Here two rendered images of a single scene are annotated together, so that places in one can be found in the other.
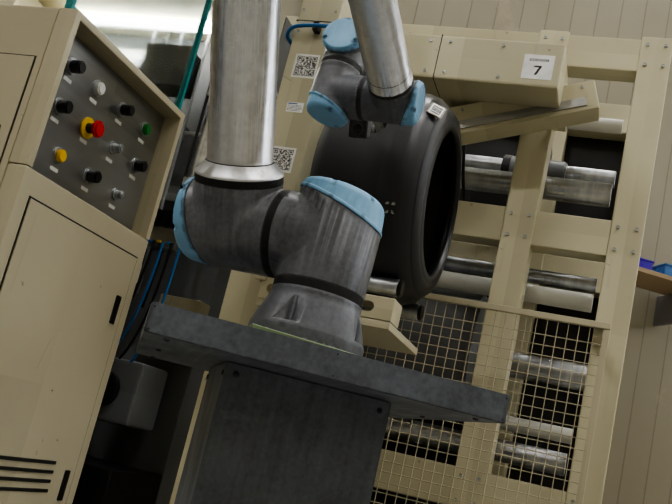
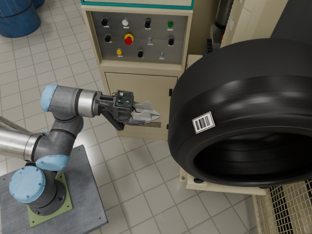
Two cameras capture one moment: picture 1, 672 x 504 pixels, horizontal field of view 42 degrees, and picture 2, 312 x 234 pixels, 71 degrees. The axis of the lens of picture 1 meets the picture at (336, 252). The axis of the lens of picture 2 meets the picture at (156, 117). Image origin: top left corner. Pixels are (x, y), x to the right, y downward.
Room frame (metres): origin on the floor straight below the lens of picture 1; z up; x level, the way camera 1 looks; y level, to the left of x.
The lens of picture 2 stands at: (1.87, -0.44, 1.84)
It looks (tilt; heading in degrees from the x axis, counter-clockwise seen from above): 55 degrees down; 76
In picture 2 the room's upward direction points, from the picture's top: straight up
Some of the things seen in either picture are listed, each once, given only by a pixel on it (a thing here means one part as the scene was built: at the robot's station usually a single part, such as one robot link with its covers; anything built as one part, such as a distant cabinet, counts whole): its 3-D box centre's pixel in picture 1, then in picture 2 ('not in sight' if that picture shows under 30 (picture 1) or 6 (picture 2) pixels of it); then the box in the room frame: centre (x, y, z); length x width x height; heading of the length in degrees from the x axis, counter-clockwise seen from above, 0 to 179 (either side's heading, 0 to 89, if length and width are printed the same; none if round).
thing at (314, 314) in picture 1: (311, 319); (44, 194); (1.39, 0.01, 0.67); 0.19 x 0.19 x 0.10
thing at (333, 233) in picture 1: (328, 238); (34, 185); (1.39, 0.02, 0.80); 0.17 x 0.15 x 0.18; 70
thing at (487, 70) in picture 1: (466, 76); not in sight; (2.56, -0.27, 1.71); 0.61 x 0.25 x 0.15; 71
